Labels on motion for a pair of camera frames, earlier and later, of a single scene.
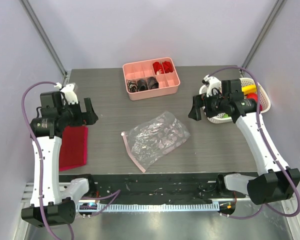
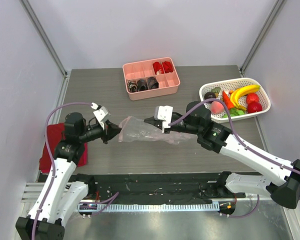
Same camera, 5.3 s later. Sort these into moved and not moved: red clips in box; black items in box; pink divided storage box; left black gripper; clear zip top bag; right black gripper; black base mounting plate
Moved: left black gripper; clear zip top bag; right black gripper
Not moved: pink divided storage box; black base mounting plate; red clips in box; black items in box
